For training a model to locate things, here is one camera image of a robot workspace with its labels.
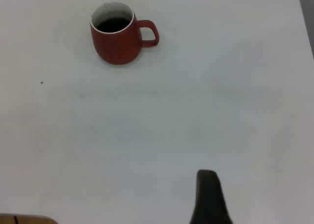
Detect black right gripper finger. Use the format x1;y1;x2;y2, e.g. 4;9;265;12
188;169;233;224

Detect red ceramic mug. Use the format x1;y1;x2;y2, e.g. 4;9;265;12
89;1;160;65

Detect dark coffee liquid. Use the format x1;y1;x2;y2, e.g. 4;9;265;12
95;17;130;33

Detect brown wooden object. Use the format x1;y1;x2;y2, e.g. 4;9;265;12
0;213;59;224

